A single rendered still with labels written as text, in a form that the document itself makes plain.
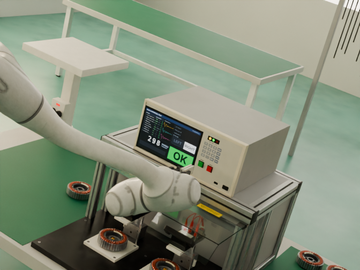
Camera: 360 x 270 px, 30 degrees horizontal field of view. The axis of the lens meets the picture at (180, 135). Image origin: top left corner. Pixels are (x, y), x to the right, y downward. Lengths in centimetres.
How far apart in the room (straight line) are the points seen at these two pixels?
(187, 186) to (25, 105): 51
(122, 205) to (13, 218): 79
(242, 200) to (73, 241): 65
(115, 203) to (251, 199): 62
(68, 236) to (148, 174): 79
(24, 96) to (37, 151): 153
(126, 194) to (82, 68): 115
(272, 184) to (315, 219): 252
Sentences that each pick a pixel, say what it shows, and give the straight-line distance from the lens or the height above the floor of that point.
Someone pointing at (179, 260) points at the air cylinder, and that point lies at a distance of 256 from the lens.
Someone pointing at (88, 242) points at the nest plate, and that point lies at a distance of 254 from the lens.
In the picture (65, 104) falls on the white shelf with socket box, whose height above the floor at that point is 90.
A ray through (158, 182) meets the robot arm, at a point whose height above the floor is 131.
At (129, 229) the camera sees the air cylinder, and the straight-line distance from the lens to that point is 265.
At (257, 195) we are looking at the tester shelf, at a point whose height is 111.
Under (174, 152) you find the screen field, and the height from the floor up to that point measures 118.
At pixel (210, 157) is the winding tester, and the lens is 237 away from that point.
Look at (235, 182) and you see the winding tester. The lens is 235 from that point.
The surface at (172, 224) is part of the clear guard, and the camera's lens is 223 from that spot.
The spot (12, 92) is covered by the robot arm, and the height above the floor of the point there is 153.
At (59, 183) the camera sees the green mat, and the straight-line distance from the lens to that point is 297.
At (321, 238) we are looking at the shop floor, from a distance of 486.
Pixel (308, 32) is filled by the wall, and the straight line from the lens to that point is 889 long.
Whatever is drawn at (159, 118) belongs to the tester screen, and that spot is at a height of 127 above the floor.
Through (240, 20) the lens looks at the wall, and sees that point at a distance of 929.
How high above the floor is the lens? 213
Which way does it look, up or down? 21 degrees down
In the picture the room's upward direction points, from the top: 15 degrees clockwise
